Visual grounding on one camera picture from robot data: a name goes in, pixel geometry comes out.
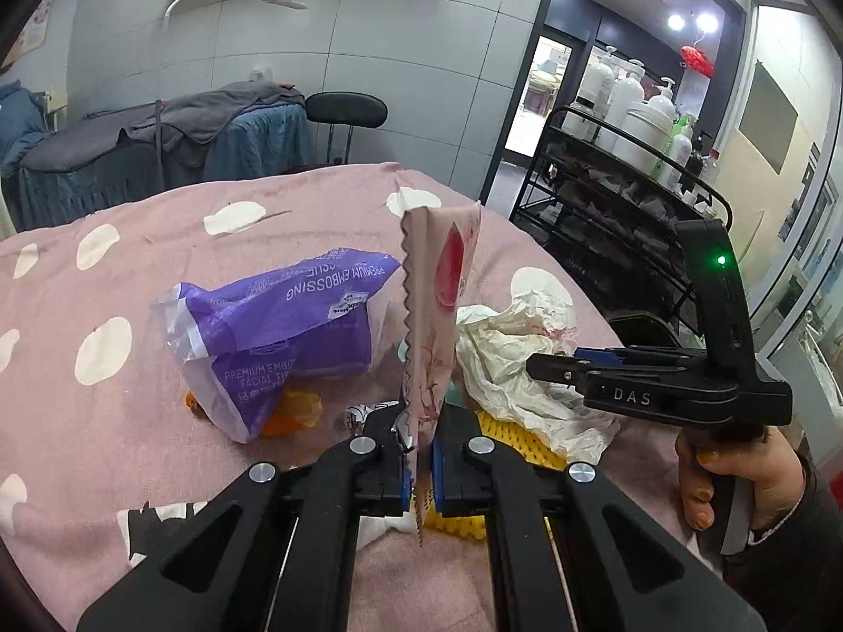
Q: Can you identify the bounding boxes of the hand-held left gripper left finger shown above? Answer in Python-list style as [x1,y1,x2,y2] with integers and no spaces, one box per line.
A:
[75,401,413,632]

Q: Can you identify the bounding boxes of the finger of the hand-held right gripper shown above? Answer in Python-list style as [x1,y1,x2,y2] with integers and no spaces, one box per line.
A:
[525,352,712,391]
[573,344,709,364]

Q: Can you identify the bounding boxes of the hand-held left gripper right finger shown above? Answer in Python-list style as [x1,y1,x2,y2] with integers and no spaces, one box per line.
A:
[431,401,768,632]

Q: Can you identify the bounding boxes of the white tissue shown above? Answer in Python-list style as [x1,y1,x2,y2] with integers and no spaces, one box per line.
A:
[454,286,623,465]
[359,513,423,550]

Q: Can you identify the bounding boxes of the black trash bin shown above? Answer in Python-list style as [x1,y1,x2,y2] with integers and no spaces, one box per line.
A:
[606,312,699,350]

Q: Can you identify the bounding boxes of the orange plastic wrapper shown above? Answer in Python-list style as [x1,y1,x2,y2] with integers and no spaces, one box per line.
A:
[184,388,325,439]

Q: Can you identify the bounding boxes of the pink snack wrapper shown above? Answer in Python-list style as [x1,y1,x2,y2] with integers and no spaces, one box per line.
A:
[398,204,485,550]

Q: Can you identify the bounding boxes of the person's right forearm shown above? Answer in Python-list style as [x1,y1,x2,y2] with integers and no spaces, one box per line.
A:
[718,461,843,632]

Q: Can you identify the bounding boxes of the person's right hand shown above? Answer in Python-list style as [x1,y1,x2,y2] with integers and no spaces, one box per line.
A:
[675,424,808,534]

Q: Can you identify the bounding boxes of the yellow foam fruit net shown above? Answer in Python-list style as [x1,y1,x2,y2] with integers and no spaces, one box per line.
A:
[421,408,567,537]

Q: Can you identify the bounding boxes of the black rolling cart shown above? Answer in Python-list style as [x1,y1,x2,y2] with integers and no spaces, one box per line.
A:
[510,105,735,343]

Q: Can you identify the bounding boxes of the pile of grey packets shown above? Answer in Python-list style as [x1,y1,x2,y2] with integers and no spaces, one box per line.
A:
[553,151,686,238]

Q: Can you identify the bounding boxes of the purple tissue pack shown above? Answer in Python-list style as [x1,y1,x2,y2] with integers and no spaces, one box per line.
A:
[150,246,403,445]

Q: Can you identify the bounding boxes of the large white jar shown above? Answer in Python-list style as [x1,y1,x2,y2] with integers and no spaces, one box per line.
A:
[615,108,676,172]

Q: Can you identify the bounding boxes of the row of white lotion bottles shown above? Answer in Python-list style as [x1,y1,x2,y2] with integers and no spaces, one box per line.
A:
[563,45,719,212]

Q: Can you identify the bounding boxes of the red hanging ornament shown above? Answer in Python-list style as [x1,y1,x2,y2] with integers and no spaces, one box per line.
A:
[680,45,717,78]

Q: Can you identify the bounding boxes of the pink polka dot blanket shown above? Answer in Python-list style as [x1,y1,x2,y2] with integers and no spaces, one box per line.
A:
[0,161,726,632]

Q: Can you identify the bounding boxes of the black stool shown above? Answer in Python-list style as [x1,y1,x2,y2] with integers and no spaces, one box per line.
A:
[304,92,388,165]

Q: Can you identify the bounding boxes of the massage bed with blue skirt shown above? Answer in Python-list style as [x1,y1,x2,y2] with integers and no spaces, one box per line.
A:
[16,82,310,228]

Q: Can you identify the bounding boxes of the grey blanket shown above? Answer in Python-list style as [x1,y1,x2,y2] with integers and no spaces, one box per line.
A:
[19,82,307,169]

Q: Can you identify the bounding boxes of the blue quilt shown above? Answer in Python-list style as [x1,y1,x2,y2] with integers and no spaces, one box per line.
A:
[0,82,54,179]

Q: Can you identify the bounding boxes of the pink wall poster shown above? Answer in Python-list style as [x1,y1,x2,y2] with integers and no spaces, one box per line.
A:
[6,0,57,67]

